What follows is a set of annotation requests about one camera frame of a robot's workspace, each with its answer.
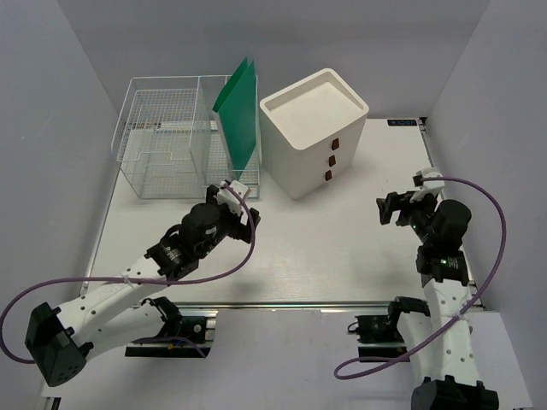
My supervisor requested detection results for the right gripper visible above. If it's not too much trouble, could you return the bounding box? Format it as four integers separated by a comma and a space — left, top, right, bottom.
376, 188, 438, 244

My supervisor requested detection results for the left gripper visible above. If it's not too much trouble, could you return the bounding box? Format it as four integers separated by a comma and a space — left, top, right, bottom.
197, 185, 260, 259

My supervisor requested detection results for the green plastic folder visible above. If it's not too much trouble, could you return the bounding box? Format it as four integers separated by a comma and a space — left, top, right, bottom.
212, 58, 257, 179

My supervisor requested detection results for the white drawer cabinet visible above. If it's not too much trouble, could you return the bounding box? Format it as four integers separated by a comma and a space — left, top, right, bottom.
259, 68, 369, 199

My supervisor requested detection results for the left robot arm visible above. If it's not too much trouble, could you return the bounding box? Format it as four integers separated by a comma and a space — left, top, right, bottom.
25, 180, 260, 387

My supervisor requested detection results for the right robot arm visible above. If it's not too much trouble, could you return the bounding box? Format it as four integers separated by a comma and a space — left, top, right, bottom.
376, 191, 500, 409

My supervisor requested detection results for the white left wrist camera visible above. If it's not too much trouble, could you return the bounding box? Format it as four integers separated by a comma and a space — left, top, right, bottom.
214, 180, 250, 225

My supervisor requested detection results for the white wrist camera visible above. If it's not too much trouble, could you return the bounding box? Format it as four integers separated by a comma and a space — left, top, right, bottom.
413, 167, 445, 197
214, 180, 250, 225

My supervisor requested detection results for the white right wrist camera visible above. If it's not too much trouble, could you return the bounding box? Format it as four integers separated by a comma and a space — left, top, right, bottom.
413, 167, 445, 197

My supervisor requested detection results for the white wire mesh organizer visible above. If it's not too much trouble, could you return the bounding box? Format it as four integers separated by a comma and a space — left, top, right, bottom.
111, 75, 261, 200

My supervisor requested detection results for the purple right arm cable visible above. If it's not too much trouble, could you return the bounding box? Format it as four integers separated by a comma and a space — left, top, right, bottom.
332, 175, 508, 381

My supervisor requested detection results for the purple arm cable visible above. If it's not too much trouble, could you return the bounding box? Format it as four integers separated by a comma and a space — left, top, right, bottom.
332, 175, 508, 381
0, 181, 258, 365

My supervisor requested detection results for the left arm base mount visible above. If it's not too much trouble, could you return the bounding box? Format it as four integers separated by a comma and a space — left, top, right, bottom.
125, 296, 215, 359

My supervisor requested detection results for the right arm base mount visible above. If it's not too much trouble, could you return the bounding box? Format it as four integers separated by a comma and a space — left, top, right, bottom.
347, 296, 430, 362

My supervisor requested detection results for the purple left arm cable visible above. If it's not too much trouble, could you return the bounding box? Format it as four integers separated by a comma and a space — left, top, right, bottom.
0, 181, 258, 365

